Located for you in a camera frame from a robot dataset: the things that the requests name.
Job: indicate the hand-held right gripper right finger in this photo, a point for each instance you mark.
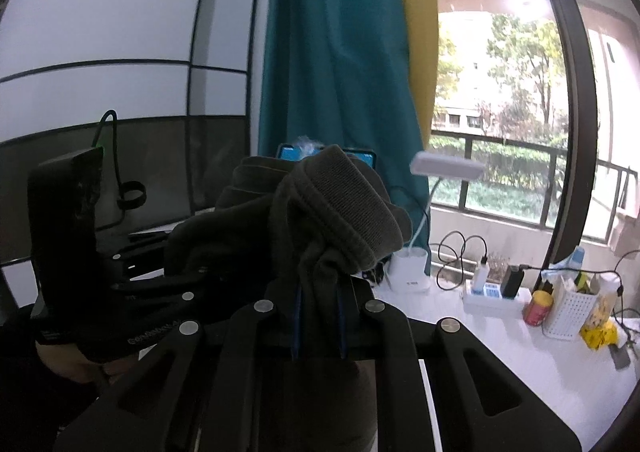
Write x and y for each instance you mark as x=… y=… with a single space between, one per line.
x=385 y=332

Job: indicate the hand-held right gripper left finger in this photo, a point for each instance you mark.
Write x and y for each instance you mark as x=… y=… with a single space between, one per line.
x=240 y=332

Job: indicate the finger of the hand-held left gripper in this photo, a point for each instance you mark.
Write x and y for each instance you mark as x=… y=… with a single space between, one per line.
x=142 y=264
x=170 y=295

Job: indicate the dark olive knit sweater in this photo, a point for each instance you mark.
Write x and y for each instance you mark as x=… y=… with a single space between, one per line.
x=330 y=202

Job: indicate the person's left hand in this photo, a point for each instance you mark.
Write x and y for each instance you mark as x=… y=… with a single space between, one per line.
x=65 y=362

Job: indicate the white power strip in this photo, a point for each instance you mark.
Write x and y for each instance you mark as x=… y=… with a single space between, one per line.
x=480 y=304

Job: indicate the white charger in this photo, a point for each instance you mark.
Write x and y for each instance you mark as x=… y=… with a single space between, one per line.
x=481 y=274

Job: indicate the black multi-port charger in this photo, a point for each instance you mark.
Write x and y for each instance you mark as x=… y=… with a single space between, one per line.
x=511 y=282

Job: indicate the red can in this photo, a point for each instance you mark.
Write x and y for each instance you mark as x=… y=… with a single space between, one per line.
x=537 y=309

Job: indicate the tablet with blue screen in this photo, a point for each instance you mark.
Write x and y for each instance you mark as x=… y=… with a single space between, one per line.
x=365 y=157

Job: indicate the white desk lamp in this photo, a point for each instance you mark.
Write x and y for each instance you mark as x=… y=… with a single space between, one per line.
x=445 y=164

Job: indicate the white perforated plastic basket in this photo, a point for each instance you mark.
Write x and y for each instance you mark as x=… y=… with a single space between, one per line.
x=570 y=312

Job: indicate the light blue bottle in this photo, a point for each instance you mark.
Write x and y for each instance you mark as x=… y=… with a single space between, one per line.
x=577 y=257

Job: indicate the yellow plastic bag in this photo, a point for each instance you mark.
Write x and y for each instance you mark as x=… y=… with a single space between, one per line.
x=600 y=337

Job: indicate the clear snack jar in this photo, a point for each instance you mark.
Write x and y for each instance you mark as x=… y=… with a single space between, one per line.
x=606 y=302

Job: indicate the balcony railing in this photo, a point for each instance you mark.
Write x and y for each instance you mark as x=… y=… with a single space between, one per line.
x=500 y=139

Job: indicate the dark smartphone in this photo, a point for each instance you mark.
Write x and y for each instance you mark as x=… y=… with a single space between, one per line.
x=621 y=357

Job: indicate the teal curtain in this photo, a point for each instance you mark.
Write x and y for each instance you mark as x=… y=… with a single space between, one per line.
x=330 y=57

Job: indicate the yellow curtain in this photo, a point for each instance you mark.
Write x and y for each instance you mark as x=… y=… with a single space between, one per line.
x=420 y=32

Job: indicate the dark window frame post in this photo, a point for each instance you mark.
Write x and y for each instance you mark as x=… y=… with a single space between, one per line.
x=575 y=82

